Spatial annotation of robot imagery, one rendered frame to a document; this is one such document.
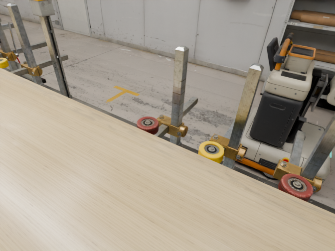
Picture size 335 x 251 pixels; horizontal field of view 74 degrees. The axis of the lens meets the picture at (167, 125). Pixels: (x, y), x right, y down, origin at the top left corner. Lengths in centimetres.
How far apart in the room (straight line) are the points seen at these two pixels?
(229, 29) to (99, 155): 306
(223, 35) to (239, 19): 30
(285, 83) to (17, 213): 146
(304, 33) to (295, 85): 182
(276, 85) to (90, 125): 118
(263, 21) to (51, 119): 296
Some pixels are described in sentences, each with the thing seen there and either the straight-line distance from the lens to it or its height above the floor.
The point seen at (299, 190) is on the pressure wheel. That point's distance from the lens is 71.
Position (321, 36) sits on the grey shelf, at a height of 72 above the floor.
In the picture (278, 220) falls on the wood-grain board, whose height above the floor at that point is 90.
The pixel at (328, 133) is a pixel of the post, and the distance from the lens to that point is 77.
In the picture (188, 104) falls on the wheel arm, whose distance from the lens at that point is 109.
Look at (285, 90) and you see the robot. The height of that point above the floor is 74.
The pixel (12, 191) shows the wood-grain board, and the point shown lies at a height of 90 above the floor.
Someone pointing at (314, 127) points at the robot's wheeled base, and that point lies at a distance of 226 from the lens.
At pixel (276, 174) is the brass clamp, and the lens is 87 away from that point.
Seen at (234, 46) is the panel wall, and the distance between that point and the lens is 356.
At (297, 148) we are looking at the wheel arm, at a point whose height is 82.
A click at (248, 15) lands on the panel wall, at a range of 344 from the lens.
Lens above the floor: 138
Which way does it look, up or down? 37 degrees down
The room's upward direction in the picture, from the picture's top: 3 degrees clockwise
